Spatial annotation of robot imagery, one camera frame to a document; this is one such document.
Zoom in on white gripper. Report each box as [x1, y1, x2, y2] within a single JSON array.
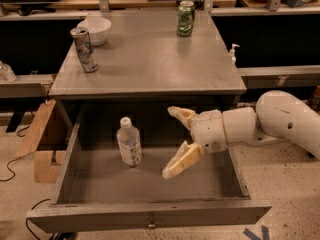
[[162, 106, 227, 179]]

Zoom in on clear plastic water bottle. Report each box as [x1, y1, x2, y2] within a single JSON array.
[[116, 117, 142, 167]]

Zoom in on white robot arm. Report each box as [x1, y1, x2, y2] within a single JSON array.
[[162, 90, 320, 179]]

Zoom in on white pump dispenser bottle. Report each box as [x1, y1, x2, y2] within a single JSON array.
[[229, 44, 240, 65]]

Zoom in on open grey top drawer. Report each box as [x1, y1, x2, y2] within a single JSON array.
[[25, 98, 273, 234]]

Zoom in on green soda can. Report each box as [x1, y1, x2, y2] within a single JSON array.
[[177, 1, 195, 37]]

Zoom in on white bowl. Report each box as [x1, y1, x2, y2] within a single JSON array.
[[78, 17, 111, 45]]

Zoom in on silver patterned tall can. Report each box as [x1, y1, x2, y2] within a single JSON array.
[[70, 27, 98, 73]]

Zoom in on black floor cable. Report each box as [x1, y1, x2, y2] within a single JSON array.
[[0, 125, 34, 182]]

